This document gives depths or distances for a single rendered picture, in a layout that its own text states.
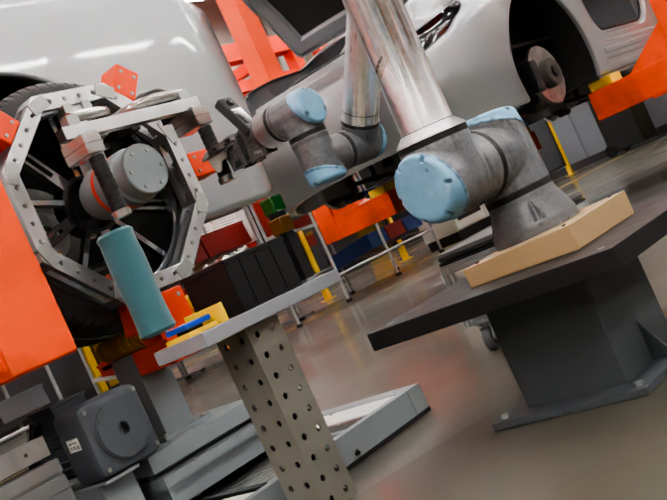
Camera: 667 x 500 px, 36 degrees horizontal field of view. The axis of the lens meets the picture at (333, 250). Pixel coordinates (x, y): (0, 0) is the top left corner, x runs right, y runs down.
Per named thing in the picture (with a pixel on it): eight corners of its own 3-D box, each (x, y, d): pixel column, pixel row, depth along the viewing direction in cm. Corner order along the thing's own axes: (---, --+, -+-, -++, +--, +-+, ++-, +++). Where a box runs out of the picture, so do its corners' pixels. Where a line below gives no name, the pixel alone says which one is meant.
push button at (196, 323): (193, 331, 209) (189, 321, 209) (213, 322, 204) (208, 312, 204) (169, 342, 204) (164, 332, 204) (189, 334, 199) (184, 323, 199)
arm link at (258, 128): (256, 109, 230) (283, 102, 237) (242, 118, 233) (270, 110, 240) (272, 145, 230) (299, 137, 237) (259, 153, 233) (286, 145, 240)
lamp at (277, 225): (285, 233, 234) (278, 217, 234) (296, 228, 231) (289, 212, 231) (274, 238, 231) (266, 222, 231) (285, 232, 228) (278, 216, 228)
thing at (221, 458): (230, 447, 297) (216, 418, 297) (312, 425, 273) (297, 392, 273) (97, 530, 260) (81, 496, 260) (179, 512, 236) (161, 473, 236)
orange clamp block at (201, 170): (181, 187, 274) (203, 180, 281) (198, 177, 269) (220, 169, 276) (170, 164, 274) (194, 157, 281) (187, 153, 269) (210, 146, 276)
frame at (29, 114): (219, 265, 274) (136, 81, 274) (234, 257, 269) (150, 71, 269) (57, 332, 233) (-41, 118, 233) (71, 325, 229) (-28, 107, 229)
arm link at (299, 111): (311, 128, 222) (291, 86, 221) (274, 149, 230) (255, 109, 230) (335, 119, 229) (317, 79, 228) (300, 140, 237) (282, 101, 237)
